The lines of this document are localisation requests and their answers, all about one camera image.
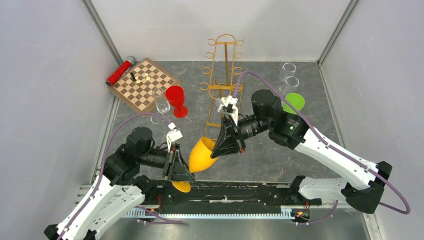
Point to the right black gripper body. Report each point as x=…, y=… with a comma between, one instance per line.
x=240, y=140

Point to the black chess piece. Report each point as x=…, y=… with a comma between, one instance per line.
x=133, y=78

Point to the clear back wine glass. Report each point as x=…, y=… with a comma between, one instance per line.
x=290, y=85

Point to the wooden chessboard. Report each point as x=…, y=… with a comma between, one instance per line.
x=138, y=96

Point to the red wine glass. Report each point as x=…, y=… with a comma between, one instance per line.
x=176, y=98

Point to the clear wine glass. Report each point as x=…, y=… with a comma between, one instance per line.
x=161, y=103
x=290, y=85
x=287, y=70

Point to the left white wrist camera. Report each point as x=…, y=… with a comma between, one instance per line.
x=172, y=135

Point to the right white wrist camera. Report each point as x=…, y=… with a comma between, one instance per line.
x=228, y=106

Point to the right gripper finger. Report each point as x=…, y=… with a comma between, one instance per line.
x=224, y=134
x=224, y=148

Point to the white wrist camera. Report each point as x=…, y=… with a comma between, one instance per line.
x=172, y=135
x=228, y=106

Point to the orange wine glass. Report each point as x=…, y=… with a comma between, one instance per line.
x=199, y=160

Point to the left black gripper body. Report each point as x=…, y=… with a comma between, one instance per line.
x=169, y=166

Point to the red glitter tube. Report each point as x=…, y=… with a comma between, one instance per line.
x=129, y=61

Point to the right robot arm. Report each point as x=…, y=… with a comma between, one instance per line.
x=360, y=183

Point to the gold wire glass rack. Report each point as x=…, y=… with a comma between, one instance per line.
x=221, y=86

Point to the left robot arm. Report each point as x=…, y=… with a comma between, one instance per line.
x=120, y=188

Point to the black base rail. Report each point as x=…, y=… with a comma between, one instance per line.
x=227, y=200

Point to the green wine glass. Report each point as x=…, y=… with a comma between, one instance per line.
x=296, y=100

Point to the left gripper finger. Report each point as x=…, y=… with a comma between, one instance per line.
x=181, y=173
x=177, y=157

